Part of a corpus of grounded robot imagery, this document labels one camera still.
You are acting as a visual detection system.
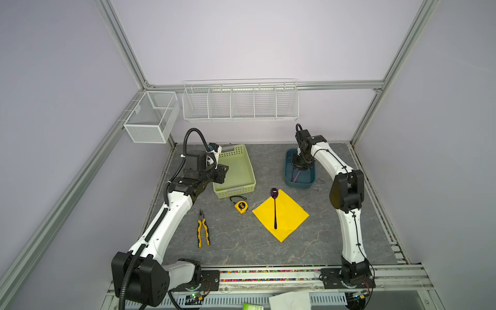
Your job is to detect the purple metal spoon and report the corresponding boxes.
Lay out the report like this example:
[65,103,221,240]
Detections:
[270,187,279,229]

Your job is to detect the yellow paper napkin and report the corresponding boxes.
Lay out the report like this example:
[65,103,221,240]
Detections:
[253,189,309,243]

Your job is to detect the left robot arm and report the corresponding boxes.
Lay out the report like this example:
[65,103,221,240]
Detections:
[111,128,229,309]

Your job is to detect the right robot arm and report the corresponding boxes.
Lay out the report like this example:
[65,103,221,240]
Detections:
[292,123,375,288]

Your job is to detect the teal plastic tray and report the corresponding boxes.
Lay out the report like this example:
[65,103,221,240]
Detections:
[284,149,316,189]

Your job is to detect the purple metal knife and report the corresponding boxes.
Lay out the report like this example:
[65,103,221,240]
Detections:
[292,171,301,183]

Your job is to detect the light green perforated basket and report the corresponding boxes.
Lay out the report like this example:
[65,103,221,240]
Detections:
[213,144,257,199]

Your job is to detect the yellow tape measure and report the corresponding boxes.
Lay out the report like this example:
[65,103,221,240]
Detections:
[229,195,248,214]

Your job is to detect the yellow black pliers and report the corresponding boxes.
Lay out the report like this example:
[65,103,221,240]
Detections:
[197,209,211,248]

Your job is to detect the green small object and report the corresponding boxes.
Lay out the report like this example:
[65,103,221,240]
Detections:
[242,304,264,310]

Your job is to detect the white paper sheet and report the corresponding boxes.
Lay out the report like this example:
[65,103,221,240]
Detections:
[269,291,311,310]

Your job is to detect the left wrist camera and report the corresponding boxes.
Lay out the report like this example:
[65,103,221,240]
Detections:
[208,143,222,165]

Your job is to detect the long white wire shelf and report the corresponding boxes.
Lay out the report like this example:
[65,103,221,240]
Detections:
[182,79,300,121]

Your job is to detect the small white wire basket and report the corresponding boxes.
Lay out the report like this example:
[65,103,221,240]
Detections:
[124,91,180,144]

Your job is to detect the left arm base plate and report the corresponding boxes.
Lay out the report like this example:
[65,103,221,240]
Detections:
[171,269,220,292]

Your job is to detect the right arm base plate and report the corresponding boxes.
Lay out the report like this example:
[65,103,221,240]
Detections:
[319,268,376,289]

